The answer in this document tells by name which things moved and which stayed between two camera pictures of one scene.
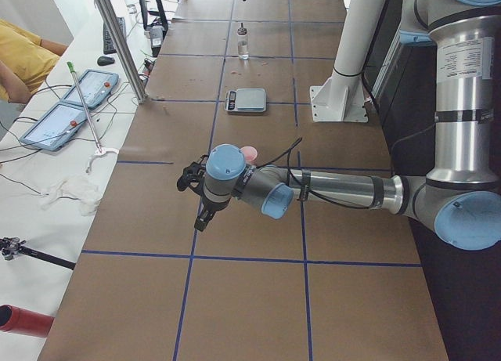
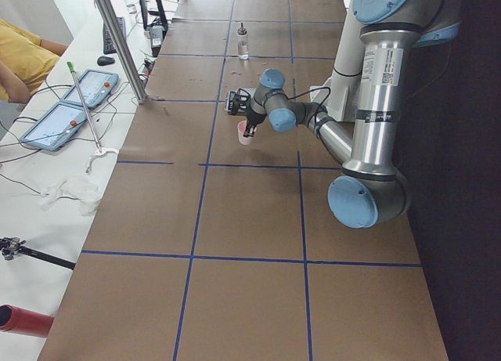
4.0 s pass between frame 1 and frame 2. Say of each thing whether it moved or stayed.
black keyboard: stayed
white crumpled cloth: stayed
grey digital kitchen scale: stayed
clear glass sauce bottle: stayed
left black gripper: moved
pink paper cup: moved
